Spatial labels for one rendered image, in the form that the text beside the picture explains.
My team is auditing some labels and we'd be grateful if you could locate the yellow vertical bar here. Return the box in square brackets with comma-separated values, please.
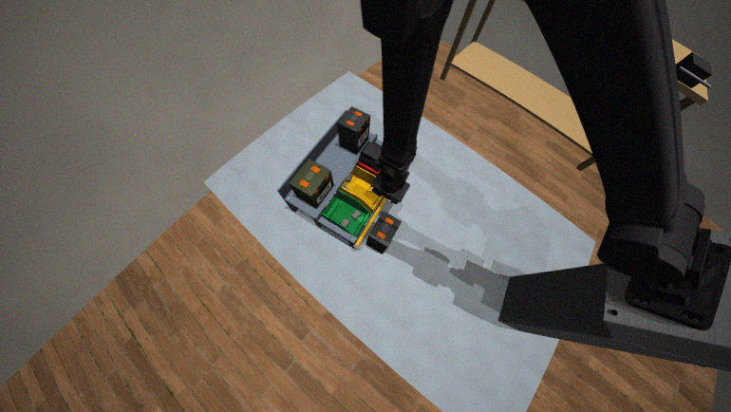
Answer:
[355, 197, 387, 247]

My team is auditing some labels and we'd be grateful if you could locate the dark grey shelf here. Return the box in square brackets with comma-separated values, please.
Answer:
[277, 109, 384, 249]

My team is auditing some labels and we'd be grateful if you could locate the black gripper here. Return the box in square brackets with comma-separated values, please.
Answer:
[371, 170, 410, 204]

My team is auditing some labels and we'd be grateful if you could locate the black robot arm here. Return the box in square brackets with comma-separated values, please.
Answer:
[359, 0, 731, 330]

